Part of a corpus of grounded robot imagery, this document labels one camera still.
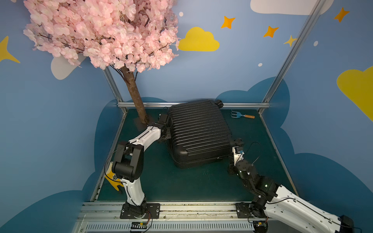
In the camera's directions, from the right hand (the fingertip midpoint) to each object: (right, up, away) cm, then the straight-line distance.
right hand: (232, 156), depth 79 cm
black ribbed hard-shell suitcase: (-18, +13, +2) cm, 23 cm away
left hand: (-41, +11, +18) cm, 46 cm away
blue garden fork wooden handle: (+17, +25, +40) cm, 50 cm away
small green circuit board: (-50, -34, -6) cm, 61 cm away
